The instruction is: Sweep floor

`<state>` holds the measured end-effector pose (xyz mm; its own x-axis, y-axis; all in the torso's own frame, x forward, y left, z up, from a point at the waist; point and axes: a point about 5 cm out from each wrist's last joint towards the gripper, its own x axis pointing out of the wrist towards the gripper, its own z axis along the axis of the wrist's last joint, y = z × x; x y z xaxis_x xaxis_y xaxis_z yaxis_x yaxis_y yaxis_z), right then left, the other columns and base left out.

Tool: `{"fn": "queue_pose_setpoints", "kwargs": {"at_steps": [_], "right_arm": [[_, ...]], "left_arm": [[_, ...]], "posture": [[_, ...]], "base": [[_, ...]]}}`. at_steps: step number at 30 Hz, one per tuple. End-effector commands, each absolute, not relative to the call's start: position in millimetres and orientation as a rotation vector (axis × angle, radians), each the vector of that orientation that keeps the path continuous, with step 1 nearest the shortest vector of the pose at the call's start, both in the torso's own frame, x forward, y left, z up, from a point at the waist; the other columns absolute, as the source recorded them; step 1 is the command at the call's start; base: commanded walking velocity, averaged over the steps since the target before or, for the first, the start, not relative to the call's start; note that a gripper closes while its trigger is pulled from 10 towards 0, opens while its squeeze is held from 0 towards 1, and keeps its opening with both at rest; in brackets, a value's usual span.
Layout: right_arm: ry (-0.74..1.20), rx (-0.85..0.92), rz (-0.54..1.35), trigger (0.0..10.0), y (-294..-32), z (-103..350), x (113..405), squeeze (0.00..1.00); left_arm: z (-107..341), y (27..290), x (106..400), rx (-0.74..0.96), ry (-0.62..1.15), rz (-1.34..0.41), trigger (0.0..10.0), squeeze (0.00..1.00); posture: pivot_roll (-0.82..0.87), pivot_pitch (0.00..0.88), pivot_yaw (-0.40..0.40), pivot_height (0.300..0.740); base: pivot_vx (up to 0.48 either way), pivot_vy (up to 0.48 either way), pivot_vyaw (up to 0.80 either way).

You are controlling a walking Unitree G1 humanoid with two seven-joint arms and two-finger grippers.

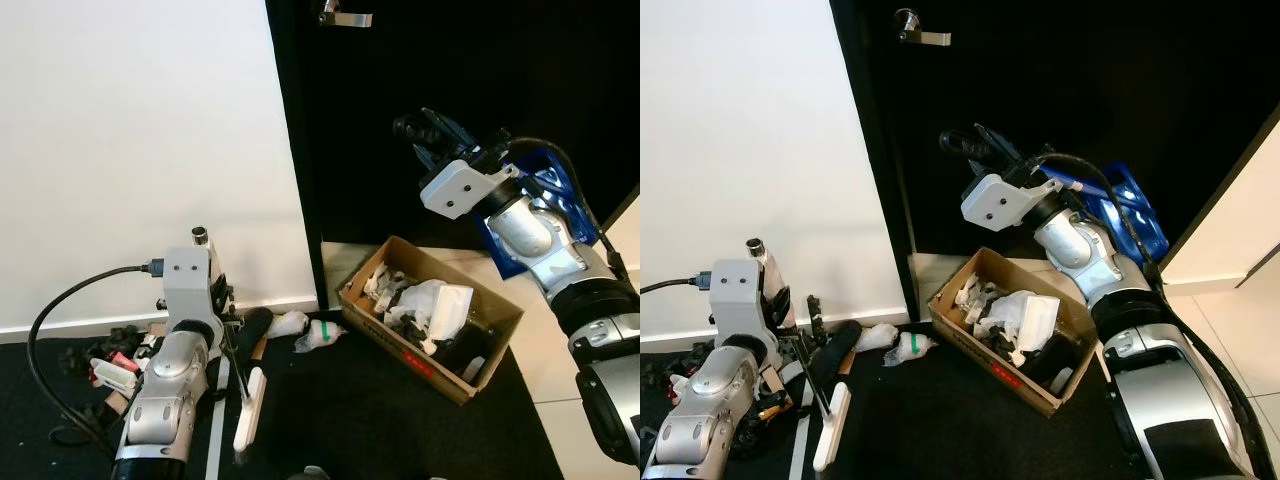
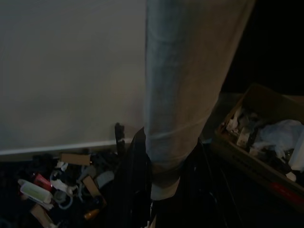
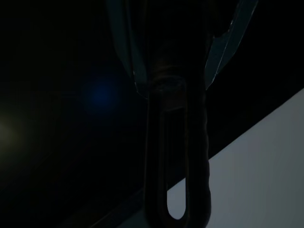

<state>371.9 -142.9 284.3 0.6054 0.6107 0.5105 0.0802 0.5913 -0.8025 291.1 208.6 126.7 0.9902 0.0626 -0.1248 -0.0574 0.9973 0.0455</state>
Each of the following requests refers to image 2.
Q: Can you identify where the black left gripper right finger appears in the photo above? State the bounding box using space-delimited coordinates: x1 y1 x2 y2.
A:
175 140 219 228

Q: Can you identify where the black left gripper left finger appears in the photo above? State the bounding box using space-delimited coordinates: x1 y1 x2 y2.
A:
116 127 154 228

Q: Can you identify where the white and black broom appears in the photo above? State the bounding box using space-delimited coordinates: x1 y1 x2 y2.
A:
144 0 257 202

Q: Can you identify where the black upright plastic piece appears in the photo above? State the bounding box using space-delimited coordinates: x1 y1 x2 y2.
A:
114 123 126 155

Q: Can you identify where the brown cardboard piece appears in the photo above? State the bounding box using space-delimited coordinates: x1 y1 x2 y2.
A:
60 152 91 166
82 175 107 203
30 203 56 227

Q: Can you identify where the small orange item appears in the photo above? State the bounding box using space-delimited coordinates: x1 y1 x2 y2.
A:
83 209 100 219

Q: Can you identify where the brown cardboard box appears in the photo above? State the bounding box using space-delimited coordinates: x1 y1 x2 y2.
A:
210 82 304 216

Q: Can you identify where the small red packet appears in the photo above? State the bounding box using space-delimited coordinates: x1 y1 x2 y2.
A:
33 173 52 191

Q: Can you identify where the white plastic bag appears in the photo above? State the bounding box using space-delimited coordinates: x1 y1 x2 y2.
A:
251 118 304 164

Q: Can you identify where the white flat packet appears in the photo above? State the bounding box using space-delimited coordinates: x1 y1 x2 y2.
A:
19 181 53 208

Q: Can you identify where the black door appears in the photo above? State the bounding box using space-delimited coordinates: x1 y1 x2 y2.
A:
220 0 304 98

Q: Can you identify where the white plastic ring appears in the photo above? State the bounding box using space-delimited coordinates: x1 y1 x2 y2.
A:
56 193 74 210

